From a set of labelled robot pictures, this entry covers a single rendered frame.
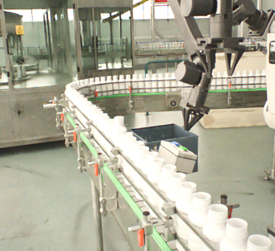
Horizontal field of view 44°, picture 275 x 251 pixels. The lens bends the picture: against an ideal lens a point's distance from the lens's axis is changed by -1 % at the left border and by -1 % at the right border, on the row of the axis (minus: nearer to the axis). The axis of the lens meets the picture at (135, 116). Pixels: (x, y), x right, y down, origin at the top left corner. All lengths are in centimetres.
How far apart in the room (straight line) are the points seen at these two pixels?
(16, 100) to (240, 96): 283
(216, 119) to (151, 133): 358
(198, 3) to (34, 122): 405
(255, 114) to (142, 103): 306
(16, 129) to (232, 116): 332
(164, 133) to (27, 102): 281
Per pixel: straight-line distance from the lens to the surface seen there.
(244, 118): 578
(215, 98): 320
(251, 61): 567
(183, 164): 117
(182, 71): 111
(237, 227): 69
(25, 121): 472
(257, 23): 151
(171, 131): 219
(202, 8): 85
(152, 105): 311
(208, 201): 74
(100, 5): 672
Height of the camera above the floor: 150
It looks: 13 degrees down
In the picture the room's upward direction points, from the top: 2 degrees counter-clockwise
